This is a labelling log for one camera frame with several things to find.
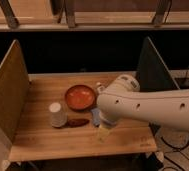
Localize black floor cables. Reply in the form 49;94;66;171
160;132;189;171

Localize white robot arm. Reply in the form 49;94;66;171
97;74;189;132

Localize white paper cup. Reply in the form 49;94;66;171
49;102;68;128

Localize wooden shelf rail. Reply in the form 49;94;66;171
0;0;189;33

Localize dark red pepper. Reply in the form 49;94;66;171
66;118;89;128

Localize red round bowl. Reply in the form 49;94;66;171
64;85;96;111

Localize small white bottle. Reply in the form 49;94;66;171
96;82;105;93

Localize right dark side panel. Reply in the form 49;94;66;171
136;37;179;92

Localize left wooden side panel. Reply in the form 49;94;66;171
0;40;30;171

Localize blue sponge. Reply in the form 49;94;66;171
91;108;100;127

